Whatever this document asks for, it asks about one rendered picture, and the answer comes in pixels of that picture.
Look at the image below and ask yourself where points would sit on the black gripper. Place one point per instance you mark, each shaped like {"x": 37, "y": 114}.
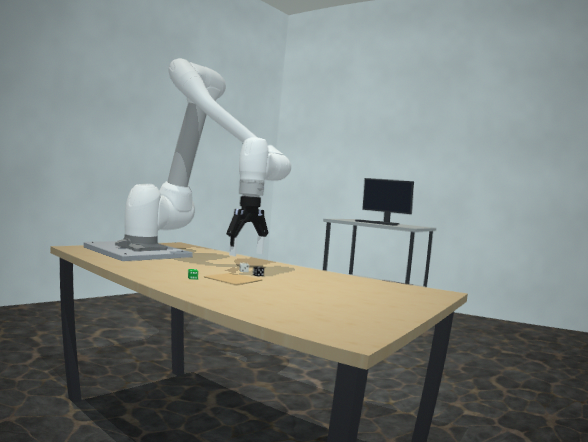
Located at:
{"x": 249, "y": 212}

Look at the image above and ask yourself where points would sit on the tan square mat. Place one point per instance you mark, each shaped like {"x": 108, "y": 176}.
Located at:
{"x": 232, "y": 278}

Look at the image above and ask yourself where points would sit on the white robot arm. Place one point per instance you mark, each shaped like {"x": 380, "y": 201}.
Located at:
{"x": 146, "y": 211}

